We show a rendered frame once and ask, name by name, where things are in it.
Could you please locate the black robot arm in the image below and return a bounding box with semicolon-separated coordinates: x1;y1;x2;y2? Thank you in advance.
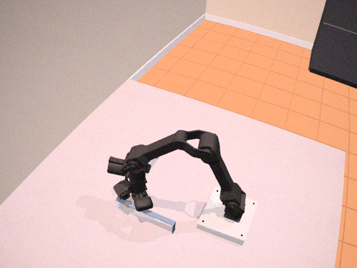
107;130;246;223

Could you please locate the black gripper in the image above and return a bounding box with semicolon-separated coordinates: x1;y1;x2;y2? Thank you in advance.
125;172;153;212

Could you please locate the clear l-shaped low wall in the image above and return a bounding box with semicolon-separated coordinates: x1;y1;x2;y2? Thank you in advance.
115;158;172;233

